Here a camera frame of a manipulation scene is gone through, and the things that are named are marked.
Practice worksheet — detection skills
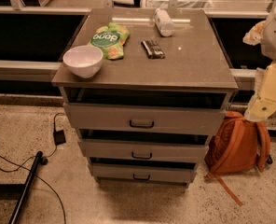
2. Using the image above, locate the green chip bag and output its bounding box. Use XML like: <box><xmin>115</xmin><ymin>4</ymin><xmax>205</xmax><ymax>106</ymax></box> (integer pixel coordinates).
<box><xmin>89</xmin><ymin>22</ymin><xmax>130</xmax><ymax>60</ymax></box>

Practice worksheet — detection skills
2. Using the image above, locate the grey drawer cabinet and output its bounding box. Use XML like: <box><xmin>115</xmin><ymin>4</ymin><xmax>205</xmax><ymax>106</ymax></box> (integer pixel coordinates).
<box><xmin>51</xmin><ymin>7</ymin><xmax>240</xmax><ymax>189</ymax></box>

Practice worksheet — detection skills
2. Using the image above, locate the dark snack bar wrapper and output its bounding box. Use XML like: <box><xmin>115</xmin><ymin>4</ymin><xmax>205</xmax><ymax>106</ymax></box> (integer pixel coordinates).
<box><xmin>141</xmin><ymin>40</ymin><xmax>165</xmax><ymax>59</ymax></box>

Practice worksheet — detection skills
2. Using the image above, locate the grey bottom drawer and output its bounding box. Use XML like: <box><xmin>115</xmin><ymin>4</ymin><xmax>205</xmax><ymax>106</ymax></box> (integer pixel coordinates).
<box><xmin>89</xmin><ymin>163</ymin><xmax>196</xmax><ymax>183</ymax></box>

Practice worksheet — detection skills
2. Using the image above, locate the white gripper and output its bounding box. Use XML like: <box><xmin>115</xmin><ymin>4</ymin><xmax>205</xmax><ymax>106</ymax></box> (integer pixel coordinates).
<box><xmin>242</xmin><ymin>21</ymin><xmax>276</xmax><ymax>122</ymax></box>

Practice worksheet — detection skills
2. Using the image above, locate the white plastic bottle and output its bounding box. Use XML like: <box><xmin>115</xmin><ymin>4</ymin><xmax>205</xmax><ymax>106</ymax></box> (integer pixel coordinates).
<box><xmin>154</xmin><ymin>8</ymin><xmax>174</xmax><ymax>37</ymax></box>

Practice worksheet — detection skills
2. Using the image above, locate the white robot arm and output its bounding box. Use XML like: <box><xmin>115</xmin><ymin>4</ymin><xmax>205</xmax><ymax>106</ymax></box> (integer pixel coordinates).
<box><xmin>242</xmin><ymin>4</ymin><xmax>276</xmax><ymax>121</ymax></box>

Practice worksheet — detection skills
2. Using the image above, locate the black cable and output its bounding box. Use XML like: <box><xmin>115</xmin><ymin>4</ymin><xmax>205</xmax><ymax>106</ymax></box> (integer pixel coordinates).
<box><xmin>0</xmin><ymin>112</ymin><xmax>67</xmax><ymax>224</ymax></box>

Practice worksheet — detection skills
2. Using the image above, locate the orange backpack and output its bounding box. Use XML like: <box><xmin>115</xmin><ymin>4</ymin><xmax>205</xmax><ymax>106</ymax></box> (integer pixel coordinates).
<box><xmin>204</xmin><ymin>111</ymin><xmax>272</xmax><ymax>206</ymax></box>

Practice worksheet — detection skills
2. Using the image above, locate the black power adapter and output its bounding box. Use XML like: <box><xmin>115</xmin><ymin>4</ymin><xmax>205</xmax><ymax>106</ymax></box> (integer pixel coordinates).
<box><xmin>53</xmin><ymin>130</ymin><xmax>66</xmax><ymax>146</ymax></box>

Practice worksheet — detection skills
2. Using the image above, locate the black metal pole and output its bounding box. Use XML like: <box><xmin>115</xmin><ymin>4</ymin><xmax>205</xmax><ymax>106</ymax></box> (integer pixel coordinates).
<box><xmin>8</xmin><ymin>151</ymin><xmax>43</xmax><ymax>224</ymax></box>

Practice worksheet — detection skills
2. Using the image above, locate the grey top drawer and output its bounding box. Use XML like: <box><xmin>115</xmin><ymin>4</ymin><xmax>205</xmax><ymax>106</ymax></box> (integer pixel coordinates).
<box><xmin>63</xmin><ymin>103</ymin><xmax>225</xmax><ymax>135</ymax></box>

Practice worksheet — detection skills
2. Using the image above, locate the white bowl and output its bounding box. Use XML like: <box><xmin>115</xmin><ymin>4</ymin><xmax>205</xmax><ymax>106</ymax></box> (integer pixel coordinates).
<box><xmin>63</xmin><ymin>45</ymin><xmax>104</xmax><ymax>78</ymax></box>

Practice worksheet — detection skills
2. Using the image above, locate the grey drawer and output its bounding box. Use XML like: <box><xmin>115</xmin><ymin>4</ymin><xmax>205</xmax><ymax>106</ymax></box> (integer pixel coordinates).
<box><xmin>78</xmin><ymin>139</ymin><xmax>207</xmax><ymax>163</ymax></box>
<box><xmin>63</xmin><ymin>103</ymin><xmax>225</xmax><ymax>135</ymax></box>
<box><xmin>89</xmin><ymin>163</ymin><xmax>196</xmax><ymax>183</ymax></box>

